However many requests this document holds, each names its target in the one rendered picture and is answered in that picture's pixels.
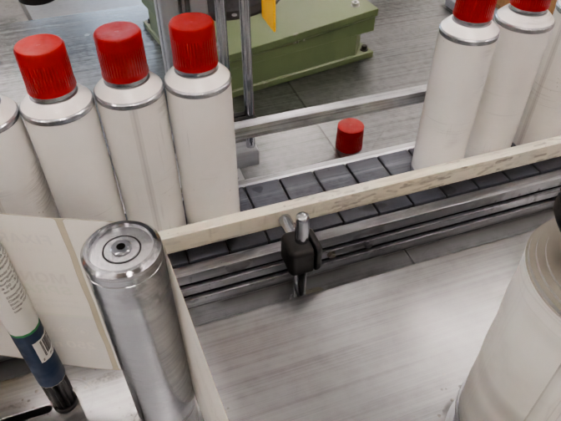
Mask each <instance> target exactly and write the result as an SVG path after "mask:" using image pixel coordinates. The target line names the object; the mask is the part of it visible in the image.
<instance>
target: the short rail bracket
mask: <svg viewBox="0 0 561 421"><path fill-rule="evenodd" d="M309 227H310V217H309V215H308V214H307V213H306V212H304V211H302V212H299V213H297V214H296V229H295V230H294V231H291V232H287V233H285V234H283V235H282V237H281V257H282V259H283V261H284V263H285V264H286V267H287V269H288V272H289V273H290V274H291V275H292V276H294V295H293V298H296V297H301V296H304V295H305V294H306V277H307V272H311V271H313V268H314V269H315V270H318V269H320V268H321V259H322V246H321V243H320V242H319V240H318V239H317V237H316V234H315V232H314V231H313V230H312V229H311V228H309Z"/></svg>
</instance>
